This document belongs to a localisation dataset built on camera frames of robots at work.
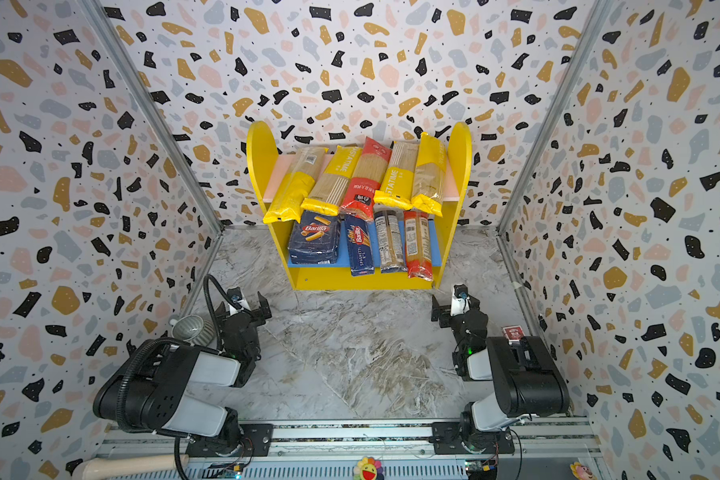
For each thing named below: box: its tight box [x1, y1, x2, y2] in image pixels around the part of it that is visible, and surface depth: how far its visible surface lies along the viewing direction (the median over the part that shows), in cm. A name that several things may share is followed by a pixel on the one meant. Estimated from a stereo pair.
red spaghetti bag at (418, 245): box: [404, 210, 433, 281], surface depth 96 cm
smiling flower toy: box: [354, 456, 385, 480], surface depth 71 cm
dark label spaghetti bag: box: [374, 210, 407, 274], surface depth 95 cm
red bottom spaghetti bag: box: [340, 136, 392, 221], surface depth 74 cm
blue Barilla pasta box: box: [288, 210, 340, 264], surface depth 92 cm
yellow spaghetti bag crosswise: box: [412, 132, 447, 217], surface depth 73 cm
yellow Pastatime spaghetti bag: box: [374, 140, 419, 211], surface depth 75 cm
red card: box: [502, 325, 526, 342], surface depth 94 cm
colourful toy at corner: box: [570, 462, 597, 480], surface depth 70 cm
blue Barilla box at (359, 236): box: [344, 215, 374, 277], surface depth 94 cm
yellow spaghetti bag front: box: [301, 145, 363, 216], surface depth 73 cm
